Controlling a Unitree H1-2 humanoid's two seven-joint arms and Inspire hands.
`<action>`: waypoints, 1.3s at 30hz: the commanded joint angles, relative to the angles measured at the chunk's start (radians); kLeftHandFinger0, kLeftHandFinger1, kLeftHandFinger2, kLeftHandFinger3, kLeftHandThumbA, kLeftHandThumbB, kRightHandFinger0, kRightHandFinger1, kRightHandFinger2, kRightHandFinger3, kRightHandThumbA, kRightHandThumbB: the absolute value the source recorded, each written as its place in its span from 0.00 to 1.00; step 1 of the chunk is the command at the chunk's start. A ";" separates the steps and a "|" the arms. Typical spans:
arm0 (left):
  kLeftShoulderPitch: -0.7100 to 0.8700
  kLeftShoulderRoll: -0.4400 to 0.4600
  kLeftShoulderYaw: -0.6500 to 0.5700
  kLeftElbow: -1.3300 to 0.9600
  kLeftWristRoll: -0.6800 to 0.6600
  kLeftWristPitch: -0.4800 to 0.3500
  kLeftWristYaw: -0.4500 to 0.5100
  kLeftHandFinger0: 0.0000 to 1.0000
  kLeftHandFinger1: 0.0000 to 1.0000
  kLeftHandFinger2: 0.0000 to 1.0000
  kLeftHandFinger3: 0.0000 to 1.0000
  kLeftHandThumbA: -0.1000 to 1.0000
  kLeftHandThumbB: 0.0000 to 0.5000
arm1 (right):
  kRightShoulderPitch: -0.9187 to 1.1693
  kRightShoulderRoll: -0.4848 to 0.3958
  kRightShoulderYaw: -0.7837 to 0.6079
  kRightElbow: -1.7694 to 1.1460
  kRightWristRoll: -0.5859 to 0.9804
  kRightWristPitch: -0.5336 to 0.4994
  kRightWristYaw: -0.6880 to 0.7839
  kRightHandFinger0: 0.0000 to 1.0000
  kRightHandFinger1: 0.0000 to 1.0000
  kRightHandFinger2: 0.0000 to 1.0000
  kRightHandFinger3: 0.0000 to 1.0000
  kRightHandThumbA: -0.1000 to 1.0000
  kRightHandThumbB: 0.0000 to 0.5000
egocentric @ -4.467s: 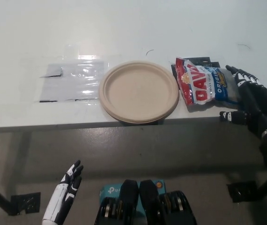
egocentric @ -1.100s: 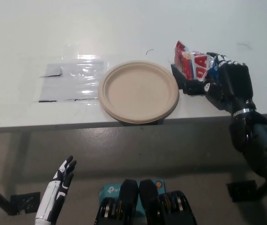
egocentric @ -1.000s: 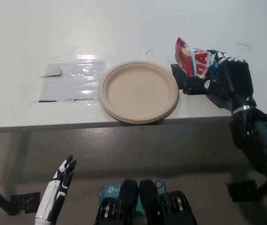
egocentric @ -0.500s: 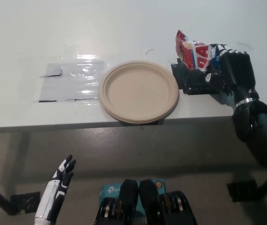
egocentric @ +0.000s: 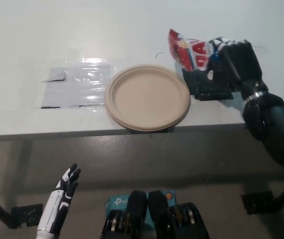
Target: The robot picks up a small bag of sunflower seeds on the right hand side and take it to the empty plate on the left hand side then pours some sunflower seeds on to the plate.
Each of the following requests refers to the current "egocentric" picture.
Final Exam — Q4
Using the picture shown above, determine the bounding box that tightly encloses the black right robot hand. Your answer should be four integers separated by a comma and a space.
205, 36, 269, 100

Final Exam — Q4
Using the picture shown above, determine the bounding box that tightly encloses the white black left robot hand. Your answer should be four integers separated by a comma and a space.
36, 163, 82, 235

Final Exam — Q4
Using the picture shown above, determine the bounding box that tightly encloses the red blue sunflower seed bag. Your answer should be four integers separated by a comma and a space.
167, 28, 224, 73

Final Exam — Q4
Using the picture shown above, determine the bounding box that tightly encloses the beige paper plate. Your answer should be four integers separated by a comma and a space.
104, 64, 191, 130

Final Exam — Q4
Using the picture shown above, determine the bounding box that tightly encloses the black floor tape patch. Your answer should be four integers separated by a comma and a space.
10, 203, 44, 229
241, 191, 274, 215

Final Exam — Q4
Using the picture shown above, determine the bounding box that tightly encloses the teal cardboard box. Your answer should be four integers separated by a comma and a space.
105, 190, 177, 226

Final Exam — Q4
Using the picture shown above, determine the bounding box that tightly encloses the clear plastic sheet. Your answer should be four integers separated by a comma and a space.
41, 65, 112, 109

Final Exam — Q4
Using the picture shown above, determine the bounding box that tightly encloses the clear plastic tape film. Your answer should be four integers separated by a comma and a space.
0, 48, 118, 126

